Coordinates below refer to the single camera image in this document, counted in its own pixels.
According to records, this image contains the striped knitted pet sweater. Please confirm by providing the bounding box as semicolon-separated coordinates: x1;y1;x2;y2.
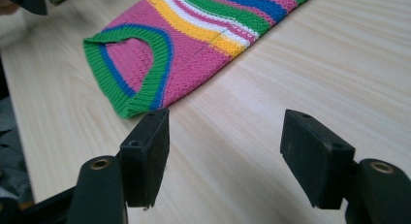
82;0;320;119

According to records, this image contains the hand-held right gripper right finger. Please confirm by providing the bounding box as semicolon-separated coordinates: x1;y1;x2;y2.
279;109;357;210

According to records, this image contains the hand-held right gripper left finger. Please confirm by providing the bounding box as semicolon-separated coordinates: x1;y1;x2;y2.
119;108;171;208

